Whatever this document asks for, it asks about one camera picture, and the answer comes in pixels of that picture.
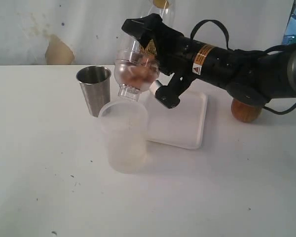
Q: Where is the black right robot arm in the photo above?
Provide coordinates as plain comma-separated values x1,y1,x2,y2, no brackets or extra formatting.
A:
122,13,296,109

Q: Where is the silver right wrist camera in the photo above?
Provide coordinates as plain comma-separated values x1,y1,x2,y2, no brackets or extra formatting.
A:
149,80,162,95

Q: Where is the gold coin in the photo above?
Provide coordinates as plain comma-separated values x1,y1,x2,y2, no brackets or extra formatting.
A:
144,39,157,56

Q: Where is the wooden pieces pile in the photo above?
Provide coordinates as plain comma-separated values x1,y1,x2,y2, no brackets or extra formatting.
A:
121,55,159,91

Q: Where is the clear measuring beaker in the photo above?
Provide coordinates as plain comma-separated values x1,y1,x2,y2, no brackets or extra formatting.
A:
119,0,176,57

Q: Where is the stainless steel cup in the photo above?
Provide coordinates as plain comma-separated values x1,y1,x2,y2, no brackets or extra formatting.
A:
76,66,111,117

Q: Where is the translucent plastic container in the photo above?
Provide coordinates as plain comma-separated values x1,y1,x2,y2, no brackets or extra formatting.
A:
98,100,148,173

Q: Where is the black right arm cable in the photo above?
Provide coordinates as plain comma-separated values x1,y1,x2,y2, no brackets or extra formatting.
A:
189,20,296,116

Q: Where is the clear plastic dome lid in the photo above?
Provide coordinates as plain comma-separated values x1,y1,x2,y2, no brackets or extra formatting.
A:
114,50,159,101

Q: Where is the white plastic tray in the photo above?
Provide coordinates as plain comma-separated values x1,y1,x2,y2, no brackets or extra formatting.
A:
144,91,208,150

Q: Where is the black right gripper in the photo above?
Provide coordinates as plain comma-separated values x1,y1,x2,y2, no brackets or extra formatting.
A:
121,14,200,109

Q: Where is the brown wooden cup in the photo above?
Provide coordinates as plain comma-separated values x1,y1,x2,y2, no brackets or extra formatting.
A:
231,99,262,122

